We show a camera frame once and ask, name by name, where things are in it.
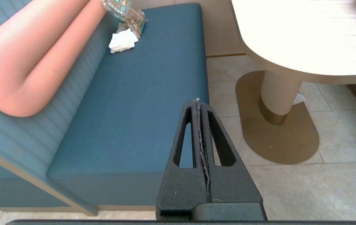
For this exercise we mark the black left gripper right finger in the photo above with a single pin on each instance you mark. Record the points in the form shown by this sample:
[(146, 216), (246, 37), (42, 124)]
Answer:
[(231, 184)]

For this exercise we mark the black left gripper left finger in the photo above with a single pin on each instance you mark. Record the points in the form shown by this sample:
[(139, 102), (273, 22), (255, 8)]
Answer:
[(181, 187)]

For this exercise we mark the white napkin stack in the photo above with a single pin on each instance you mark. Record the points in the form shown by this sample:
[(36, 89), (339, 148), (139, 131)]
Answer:
[(122, 41)]

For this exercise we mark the clear plastic snack packet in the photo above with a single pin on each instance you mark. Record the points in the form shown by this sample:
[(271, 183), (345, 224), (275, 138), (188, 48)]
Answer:
[(127, 15)]

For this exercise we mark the pink bolster cushion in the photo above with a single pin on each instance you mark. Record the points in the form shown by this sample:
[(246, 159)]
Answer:
[(24, 59)]

